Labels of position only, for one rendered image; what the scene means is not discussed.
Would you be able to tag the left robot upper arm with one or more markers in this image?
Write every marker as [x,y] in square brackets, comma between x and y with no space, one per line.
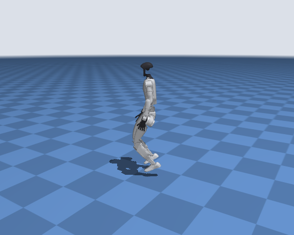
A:
[149,86]

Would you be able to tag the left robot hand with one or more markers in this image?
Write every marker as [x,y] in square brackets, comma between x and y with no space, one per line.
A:
[142,124]

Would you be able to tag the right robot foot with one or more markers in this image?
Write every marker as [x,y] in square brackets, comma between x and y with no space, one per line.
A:
[153,157]

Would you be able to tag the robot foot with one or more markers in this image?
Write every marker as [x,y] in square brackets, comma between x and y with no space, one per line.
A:
[149,168]
[153,157]

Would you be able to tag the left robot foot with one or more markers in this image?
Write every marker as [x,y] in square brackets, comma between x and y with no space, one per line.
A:
[149,168]

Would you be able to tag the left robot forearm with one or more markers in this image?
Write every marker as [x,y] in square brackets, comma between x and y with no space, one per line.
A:
[147,109]

